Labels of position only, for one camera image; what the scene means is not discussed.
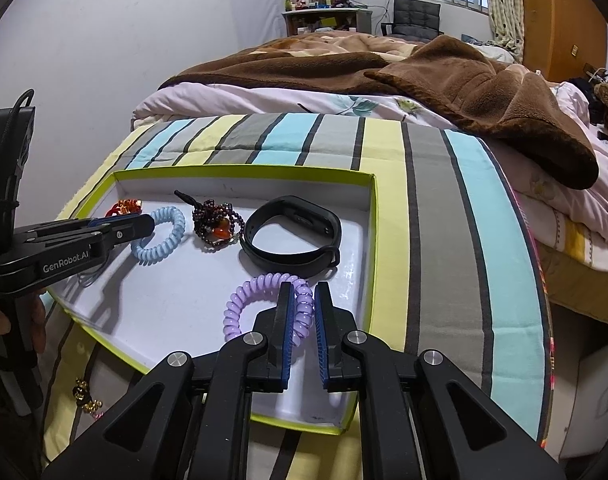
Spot black and gold hair ornament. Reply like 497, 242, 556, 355
72, 380, 104, 416

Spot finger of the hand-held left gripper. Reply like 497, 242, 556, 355
26, 212, 140, 235
101, 214, 155, 256

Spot black padded chair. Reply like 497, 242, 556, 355
381, 0, 442, 43

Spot person's left hand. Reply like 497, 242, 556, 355
0, 294, 47, 361

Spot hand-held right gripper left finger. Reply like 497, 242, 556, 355
41, 281, 297, 480

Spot brown fleece blanket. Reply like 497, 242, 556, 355
159, 30, 600, 191

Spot yellow bed base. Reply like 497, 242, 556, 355
534, 240, 608, 326

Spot black wristband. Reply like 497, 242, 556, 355
240, 195, 342, 281

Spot grey cluttered desk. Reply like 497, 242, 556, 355
282, 7, 373, 37

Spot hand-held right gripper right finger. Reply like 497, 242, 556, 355
314, 281, 567, 480

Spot purple spiral hair tie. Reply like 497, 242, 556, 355
224, 273, 315, 343

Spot grey hair ties with flowers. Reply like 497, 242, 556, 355
68, 260, 104, 288

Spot blue spiral hair tie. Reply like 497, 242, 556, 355
131, 206, 183, 266

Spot green shallow cardboard box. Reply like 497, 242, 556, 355
48, 167, 379, 436

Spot dark small hair tie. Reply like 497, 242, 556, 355
174, 190, 245, 251

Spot white cabinet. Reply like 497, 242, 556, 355
559, 330, 608, 461

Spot patterned curtain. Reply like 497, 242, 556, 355
483, 0, 526, 63

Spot orange red hair tie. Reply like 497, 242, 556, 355
105, 199, 143, 218

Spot wooden wardrobe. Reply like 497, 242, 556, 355
519, 0, 608, 83

